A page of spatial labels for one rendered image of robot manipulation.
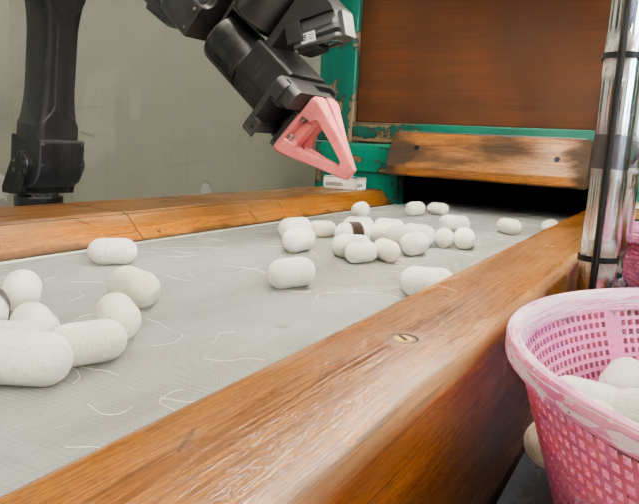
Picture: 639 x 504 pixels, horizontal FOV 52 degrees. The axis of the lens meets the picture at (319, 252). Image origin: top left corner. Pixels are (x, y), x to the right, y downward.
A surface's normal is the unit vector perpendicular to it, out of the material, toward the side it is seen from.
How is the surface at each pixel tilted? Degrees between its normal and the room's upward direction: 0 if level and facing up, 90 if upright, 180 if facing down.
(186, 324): 0
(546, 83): 90
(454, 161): 67
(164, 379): 0
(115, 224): 45
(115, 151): 90
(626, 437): 90
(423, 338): 0
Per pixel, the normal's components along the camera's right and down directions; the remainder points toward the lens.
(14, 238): 0.65, -0.61
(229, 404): 0.05, -0.98
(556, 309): 0.70, -0.11
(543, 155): -0.42, -0.29
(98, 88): -0.49, 0.11
